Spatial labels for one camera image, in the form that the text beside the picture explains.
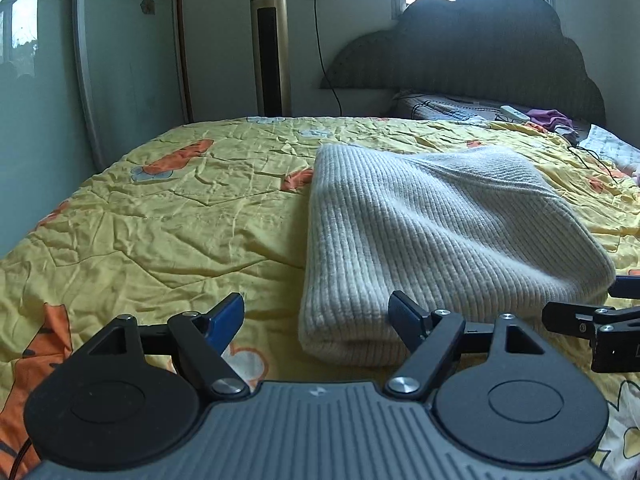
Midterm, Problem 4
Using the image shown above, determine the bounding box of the white knit sweater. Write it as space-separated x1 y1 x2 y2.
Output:
298 142 617 367

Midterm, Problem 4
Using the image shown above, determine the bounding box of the thin black cable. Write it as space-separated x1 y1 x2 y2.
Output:
566 144 622 187

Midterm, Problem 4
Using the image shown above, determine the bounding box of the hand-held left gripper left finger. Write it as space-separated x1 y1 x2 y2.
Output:
87 292 251 402

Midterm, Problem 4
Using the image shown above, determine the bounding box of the patterned pillow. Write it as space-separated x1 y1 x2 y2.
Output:
391 90 587 134

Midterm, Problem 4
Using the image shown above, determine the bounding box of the grey padded headboard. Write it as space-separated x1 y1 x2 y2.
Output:
318 0 607 129

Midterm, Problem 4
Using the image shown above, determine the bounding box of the white patterned cloth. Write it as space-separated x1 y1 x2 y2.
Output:
582 123 640 174

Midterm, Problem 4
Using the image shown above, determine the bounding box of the black power cable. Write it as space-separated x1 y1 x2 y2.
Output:
311 0 344 117

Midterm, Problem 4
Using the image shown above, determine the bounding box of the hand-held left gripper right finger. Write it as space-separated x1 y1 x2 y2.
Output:
384 289 549 402

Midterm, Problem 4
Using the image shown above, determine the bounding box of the purple cloth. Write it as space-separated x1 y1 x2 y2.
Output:
527 108 574 132

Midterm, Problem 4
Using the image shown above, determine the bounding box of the yellow printed quilt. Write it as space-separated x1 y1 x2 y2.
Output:
0 115 640 480

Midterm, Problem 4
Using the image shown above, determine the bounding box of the gold tower fan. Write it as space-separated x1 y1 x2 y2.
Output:
249 0 293 118

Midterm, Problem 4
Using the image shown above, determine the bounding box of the reflective glass wardrobe door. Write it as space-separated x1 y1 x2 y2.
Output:
0 0 107 261

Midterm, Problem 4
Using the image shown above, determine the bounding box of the brown wooden trim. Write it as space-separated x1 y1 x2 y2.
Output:
173 0 195 125

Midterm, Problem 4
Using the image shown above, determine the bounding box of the flower sticker wardrobe door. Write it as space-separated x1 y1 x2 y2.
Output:
74 0 187 173

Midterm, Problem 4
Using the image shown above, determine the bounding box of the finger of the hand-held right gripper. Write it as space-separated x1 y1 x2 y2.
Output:
610 273 640 301
542 300 626 335

